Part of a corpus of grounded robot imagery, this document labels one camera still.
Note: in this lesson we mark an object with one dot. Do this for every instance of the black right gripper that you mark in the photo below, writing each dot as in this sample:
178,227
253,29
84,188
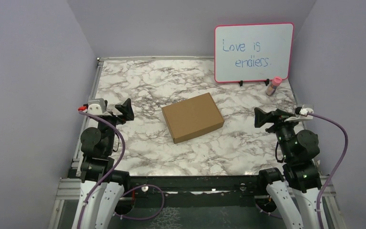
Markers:
261,117

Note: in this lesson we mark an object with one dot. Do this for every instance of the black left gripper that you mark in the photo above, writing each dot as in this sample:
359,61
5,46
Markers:
126,109

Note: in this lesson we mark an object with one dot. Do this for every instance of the brown cardboard box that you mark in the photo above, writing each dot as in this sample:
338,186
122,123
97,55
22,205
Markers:
192,118

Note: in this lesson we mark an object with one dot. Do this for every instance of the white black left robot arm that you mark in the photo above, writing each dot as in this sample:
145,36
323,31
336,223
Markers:
101,185

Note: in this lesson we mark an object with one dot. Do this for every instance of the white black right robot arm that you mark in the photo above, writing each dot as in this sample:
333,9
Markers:
295,190

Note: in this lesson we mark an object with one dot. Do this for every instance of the pink lidded marker jar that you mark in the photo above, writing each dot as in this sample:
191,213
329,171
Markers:
274,84

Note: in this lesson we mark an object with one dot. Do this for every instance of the pink framed whiteboard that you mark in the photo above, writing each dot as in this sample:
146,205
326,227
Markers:
252,52

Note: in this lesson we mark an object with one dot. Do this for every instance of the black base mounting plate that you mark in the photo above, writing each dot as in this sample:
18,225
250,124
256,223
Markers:
195,191

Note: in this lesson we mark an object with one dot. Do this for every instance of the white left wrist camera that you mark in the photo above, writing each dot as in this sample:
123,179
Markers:
96,107

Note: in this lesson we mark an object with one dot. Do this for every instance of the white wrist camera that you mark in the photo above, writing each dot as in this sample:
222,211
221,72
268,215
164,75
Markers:
96,107
302,113

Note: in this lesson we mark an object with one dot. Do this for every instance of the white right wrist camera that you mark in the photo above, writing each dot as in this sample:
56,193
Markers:
302,113

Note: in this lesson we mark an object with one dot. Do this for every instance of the aluminium front frame rail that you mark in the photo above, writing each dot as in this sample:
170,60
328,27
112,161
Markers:
69,189

